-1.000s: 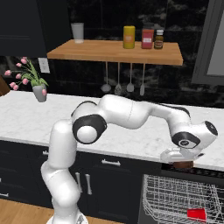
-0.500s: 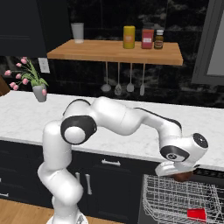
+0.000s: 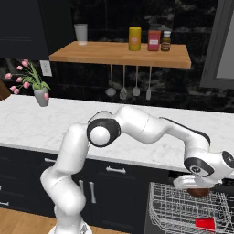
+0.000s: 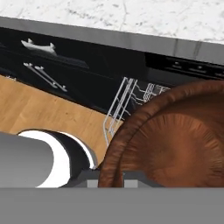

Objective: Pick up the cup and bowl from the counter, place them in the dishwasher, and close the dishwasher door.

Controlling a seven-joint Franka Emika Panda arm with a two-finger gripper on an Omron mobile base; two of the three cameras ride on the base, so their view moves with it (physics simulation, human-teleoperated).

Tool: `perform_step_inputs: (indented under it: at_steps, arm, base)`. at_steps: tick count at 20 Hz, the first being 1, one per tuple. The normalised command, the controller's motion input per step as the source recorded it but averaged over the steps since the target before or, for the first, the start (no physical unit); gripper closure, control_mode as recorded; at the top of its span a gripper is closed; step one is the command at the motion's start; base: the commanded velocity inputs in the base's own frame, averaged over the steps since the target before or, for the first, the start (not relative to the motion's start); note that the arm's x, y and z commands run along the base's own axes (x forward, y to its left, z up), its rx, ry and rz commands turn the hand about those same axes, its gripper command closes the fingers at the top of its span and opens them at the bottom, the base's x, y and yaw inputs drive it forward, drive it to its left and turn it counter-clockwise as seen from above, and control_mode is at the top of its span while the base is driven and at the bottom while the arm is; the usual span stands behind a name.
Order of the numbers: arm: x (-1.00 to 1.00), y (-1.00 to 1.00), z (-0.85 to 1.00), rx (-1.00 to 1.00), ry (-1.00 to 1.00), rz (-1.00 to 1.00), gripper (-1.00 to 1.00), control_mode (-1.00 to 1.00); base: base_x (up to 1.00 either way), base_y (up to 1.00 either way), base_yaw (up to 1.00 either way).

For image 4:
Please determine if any black drawer front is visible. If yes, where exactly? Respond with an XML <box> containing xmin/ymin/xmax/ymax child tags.
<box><xmin>0</xmin><ymin>26</ymin><xmax>147</xmax><ymax>77</ymax></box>

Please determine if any silver drawer handle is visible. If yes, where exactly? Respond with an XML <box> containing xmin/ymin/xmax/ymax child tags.
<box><xmin>20</xmin><ymin>38</ymin><xmax>58</xmax><ymax>57</ymax></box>

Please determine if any silver bar cupboard handle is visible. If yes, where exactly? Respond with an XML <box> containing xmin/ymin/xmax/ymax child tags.
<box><xmin>23</xmin><ymin>61</ymin><xmax>68</xmax><ymax>93</ymax></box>

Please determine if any black cupboard door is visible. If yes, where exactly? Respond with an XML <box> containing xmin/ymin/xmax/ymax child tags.
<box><xmin>0</xmin><ymin>47</ymin><xmax>130</xmax><ymax>116</ymax></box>

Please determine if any black dishwasher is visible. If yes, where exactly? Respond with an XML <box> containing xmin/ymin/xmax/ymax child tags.
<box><xmin>122</xmin><ymin>52</ymin><xmax>224</xmax><ymax>88</ymax></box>

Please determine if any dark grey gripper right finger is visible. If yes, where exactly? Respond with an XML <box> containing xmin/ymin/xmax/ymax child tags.
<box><xmin>122</xmin><ymin>170</ymin><xmax>163</xmax><ymax>189</ymax></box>

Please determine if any brown wooden bowl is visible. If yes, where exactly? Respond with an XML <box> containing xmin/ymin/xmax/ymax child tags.
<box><xmin>97</xmin><ymin>80</ymin><xmax>224</xmax><ymax>189</ymax></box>

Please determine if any silver wire dishwasher rack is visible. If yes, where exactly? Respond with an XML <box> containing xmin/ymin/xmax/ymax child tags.
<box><xmin>101</xmin><ymin>76</ymin><xmax>172</xmax><ymax>147</ymax></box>

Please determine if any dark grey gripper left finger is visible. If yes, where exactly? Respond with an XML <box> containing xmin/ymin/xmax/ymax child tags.
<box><xmin>67</xmin><ymin>168</ymin><xmax>102</xmax><ymax>189</ymax></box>

